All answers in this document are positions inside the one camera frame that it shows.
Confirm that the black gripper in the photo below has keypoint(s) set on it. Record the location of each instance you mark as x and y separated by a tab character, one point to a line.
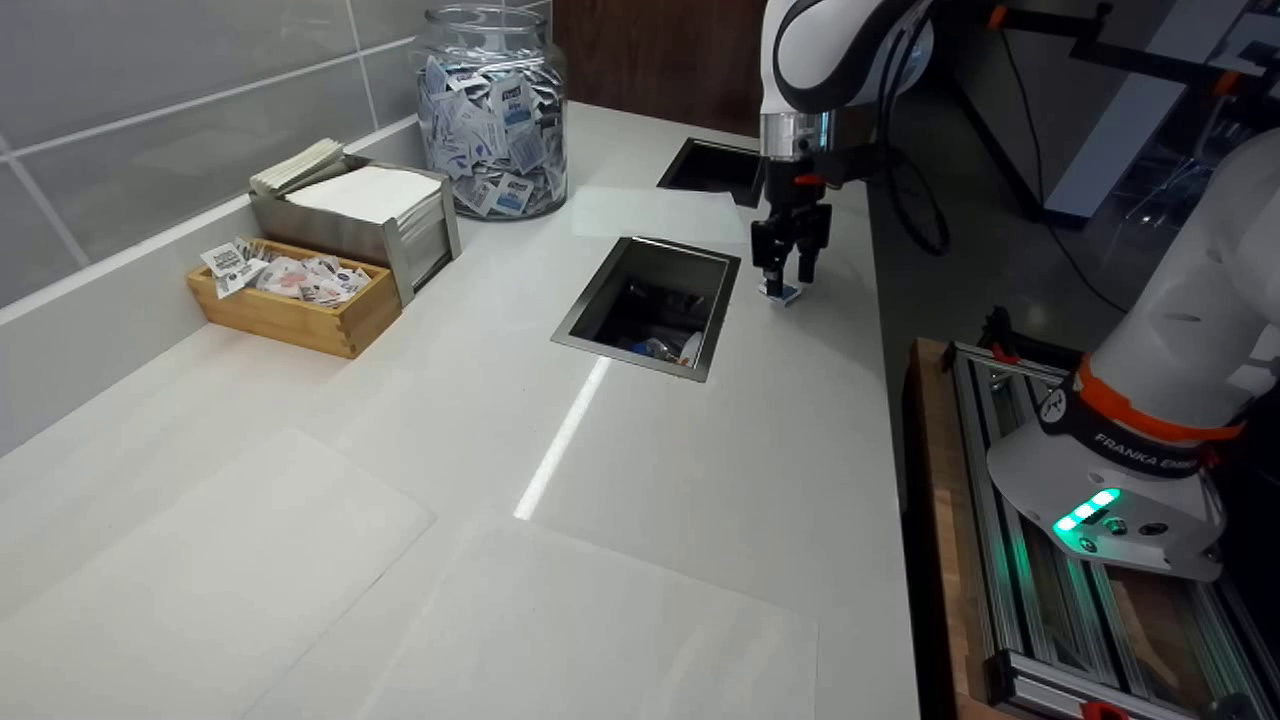
792	224

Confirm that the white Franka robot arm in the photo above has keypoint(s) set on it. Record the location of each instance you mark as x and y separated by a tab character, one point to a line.
827	54

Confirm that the steel-framed empty bin opening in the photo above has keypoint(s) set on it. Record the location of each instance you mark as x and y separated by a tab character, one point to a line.
706	167

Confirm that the steel-framed bin opening with trash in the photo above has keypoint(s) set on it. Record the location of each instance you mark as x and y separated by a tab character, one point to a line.
574	326

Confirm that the wooden sachet box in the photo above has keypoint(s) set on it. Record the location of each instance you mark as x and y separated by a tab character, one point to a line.
303	317

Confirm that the crumpled white paper trash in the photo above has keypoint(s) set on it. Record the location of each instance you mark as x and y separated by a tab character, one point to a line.
688	349

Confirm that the blue printed wrapper trash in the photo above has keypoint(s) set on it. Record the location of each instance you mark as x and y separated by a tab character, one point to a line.
659	349

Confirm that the dark wooden cabinet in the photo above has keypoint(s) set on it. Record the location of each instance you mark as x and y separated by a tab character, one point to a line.
641	54

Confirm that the wooden base board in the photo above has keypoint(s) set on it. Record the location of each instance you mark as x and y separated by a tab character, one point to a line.
943	560

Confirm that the glass jar of sachets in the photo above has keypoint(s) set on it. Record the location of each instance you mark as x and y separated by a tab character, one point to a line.
495	112

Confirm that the white board panel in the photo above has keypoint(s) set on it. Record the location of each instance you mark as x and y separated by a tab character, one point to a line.
1146	95

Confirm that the black stand with orange joints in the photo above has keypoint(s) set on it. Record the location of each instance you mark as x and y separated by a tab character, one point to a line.
1135	54

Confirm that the steel napkin dispenser box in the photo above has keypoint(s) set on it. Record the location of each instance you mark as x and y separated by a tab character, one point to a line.
366	222

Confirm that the beige napkin bundle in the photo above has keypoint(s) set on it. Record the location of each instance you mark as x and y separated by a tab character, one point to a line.
303	161

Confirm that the aluminium rail frame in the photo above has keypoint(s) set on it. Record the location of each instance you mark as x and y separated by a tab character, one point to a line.
1055	624

